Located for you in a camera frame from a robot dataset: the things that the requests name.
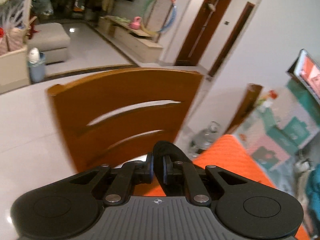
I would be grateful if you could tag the grey sofa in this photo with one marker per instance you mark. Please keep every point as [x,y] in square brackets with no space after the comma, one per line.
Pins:
[47,40]

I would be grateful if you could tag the orange floral mat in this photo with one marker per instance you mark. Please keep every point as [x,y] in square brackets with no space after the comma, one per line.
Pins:
[225,160]

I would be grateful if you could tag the beige low cabinet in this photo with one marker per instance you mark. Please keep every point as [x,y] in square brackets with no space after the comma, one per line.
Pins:
[135,42]

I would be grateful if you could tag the blue trash bin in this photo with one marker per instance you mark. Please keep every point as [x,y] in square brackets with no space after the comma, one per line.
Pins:
[37,67]

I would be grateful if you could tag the red artificial flower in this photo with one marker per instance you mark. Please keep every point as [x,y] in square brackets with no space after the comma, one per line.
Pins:
[268,100]

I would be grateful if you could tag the wooden chair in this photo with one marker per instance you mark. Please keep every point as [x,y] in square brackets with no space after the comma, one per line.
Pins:
[247,105]
[112,87]

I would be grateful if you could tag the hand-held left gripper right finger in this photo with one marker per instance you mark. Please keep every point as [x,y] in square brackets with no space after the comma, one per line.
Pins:
[165,170]

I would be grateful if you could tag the colourful hula hoop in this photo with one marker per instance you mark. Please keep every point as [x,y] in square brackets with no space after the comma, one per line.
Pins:
[172,10]

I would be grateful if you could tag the large clear water bottle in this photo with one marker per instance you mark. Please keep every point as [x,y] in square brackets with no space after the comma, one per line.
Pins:
[206,137]

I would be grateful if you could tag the pink teal cardboard box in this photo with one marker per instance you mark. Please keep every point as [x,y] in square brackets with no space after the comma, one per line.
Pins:
[300,130]
[267,155]

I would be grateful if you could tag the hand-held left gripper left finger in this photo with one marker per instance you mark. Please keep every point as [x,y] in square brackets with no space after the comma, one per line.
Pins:
[150,167]

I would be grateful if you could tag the white side cabinet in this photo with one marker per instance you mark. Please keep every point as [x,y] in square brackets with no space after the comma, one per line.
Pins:
[12,70]

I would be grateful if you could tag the brown wooden door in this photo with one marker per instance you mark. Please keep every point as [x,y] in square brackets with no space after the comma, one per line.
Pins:
[205,25]
[235,35]

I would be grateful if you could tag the pink kettlebell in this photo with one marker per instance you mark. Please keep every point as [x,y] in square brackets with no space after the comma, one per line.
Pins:
[135,23]

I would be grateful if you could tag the teal knit sweater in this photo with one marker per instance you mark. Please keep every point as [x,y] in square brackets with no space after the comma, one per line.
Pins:
[313,195]

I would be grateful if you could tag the black sweater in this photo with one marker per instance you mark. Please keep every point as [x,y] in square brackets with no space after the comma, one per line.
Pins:
[167,148]

